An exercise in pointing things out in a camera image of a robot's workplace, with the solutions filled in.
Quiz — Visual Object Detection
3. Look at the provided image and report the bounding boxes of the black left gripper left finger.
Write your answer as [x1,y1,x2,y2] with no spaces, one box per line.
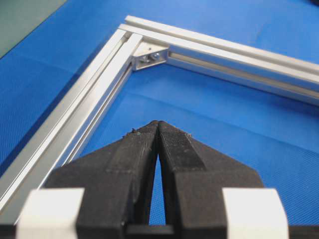
[45,120,158,239]

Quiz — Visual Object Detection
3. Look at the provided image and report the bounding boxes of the blue table mat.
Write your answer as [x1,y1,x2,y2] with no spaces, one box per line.
[0,0,319,225]

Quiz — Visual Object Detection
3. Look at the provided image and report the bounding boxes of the aluminium extrusion frame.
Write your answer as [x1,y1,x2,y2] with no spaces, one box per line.
[0,16,319,224]

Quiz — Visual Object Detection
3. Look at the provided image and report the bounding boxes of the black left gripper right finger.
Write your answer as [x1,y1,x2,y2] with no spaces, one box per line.
[158,121,263,239]

